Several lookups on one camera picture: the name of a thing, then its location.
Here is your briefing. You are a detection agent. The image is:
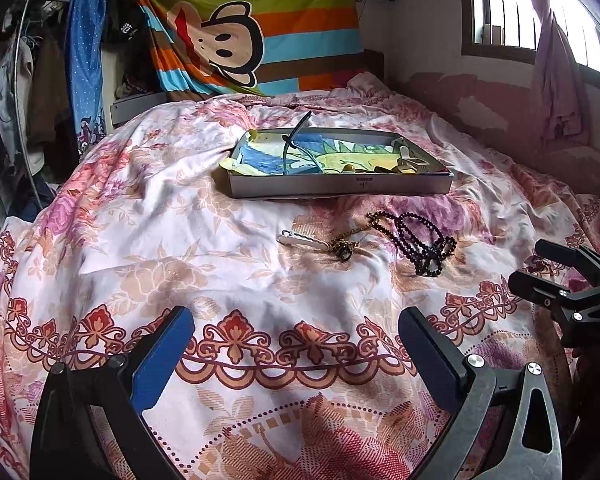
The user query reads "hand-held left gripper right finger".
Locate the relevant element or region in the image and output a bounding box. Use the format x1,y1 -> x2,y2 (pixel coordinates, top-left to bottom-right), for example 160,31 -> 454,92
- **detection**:
397,306 -> 564,480

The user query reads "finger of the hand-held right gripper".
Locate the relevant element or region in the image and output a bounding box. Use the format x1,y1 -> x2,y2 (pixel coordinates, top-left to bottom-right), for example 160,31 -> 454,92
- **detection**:
534,238 -> 600,289
509,270 -> 600,347

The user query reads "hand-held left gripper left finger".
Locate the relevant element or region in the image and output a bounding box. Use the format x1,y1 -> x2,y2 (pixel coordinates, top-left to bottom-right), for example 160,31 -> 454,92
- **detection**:
30,306 -> 196,480

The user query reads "dark bead necklace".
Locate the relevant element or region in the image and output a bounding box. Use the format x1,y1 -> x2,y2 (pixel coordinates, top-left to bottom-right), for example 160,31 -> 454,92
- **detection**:
366,211 -> 459,277

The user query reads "gold chain necklace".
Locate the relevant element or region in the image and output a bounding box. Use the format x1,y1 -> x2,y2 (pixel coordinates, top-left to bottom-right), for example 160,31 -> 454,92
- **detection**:
329,224 -> 377,263

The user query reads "beige square watch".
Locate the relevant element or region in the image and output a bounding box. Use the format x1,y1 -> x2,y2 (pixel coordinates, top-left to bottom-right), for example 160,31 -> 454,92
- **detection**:
396,144 -> 432,174

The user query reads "grey shallow box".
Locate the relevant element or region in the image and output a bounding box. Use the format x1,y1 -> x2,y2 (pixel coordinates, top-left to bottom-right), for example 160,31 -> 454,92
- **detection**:
219,128 -> 455,200

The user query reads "blue wrist watch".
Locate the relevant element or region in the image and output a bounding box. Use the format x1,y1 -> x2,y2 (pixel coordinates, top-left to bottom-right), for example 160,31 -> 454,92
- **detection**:
280,111 -> 327,175

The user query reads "floral pink blanket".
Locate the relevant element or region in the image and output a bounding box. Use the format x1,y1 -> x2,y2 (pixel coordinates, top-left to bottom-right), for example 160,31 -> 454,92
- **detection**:
0,72 -> 600,480

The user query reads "white hair clip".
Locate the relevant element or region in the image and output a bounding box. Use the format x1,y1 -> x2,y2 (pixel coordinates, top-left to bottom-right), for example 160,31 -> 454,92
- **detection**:
277,229 -> 331,252

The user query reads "pink curtain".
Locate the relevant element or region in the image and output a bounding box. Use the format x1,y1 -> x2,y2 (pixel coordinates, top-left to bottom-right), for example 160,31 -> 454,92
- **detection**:
527,0 -> 594,147

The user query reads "barred window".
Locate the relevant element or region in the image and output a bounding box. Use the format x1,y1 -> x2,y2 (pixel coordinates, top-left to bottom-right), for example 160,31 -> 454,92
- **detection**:
457,0 -> 600,74

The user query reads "wooden headboard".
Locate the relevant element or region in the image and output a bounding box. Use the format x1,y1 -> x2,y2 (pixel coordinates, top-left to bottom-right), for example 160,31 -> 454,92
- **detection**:
362,50 -> 385,81

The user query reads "clothes rack with garments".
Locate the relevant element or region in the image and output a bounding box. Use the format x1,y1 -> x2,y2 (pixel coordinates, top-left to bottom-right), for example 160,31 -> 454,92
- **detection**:
0,0 -> 77,203

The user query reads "blue dotted wardrobe curtain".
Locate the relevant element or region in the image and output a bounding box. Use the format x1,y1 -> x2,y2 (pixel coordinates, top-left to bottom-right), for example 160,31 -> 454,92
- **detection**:
65,0 -> 109,154

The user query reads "metal clothes rack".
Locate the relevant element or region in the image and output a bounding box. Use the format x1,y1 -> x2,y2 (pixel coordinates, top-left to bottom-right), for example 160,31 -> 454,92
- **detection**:
7,0 -> 72,211

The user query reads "striped cartoon monkey sheet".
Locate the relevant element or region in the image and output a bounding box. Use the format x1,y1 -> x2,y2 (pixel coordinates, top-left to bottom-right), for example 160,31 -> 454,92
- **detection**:
130,0 -> 366,104

